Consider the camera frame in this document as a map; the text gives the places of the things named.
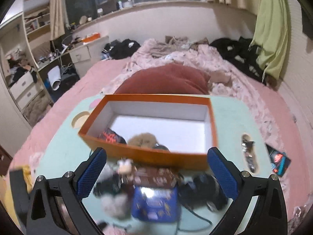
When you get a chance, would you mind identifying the clear plastic bag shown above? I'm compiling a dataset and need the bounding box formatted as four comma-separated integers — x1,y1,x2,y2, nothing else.
97,163,119,183

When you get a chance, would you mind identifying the beige fluffy pompom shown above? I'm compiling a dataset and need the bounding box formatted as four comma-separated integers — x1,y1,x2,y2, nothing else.
127,133,157,149

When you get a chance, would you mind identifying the dark red pillow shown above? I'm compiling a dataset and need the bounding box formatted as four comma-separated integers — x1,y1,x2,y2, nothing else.
115,64,210,94

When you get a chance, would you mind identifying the cartoon figure keychain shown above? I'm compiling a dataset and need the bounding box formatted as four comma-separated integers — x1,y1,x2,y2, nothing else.
117,159,137,183

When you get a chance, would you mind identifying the brown small carton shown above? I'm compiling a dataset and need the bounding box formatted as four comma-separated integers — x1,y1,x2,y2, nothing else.
133,167,178,189

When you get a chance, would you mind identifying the black red card pack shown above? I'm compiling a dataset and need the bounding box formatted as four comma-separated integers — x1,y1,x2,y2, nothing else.
98,128,127,144

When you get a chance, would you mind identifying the white fluffy pompom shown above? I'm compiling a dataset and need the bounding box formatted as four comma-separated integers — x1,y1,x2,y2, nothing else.
101,193,130,219

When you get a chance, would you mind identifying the black clothes pile left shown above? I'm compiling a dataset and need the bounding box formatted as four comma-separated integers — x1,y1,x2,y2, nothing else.
101,39,141,60

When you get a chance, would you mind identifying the blue red packet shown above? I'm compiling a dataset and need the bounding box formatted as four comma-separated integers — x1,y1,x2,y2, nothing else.
266,144,291,177

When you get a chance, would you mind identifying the pink floral quilt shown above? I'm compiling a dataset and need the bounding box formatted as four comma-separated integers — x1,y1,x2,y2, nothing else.
101,39,279,141

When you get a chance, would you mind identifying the black cloth pouch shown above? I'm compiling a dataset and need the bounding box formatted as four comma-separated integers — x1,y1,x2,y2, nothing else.
178,173,228,212

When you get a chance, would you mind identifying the green hanging garment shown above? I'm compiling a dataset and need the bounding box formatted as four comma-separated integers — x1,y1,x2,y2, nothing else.
250,0,289,80

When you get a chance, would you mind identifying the black clothes pile right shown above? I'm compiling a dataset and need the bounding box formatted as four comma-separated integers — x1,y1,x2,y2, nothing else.
210,37,266,85

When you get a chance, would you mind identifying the black toy car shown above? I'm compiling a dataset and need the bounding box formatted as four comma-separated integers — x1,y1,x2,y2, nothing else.
93,174,134,197

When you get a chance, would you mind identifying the black clothes pile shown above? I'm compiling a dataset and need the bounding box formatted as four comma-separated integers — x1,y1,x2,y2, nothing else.
101,39,141,60
210,37,266,85

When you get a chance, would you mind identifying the orange cardboard box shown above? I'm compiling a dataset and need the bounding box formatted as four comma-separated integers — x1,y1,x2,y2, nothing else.
78,94,218,170

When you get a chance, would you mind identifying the blue tin box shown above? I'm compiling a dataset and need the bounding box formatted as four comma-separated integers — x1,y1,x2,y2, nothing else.
131,187,180,223

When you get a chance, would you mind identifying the white drawer cabinet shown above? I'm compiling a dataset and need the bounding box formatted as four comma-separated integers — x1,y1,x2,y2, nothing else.
69,45,91,64

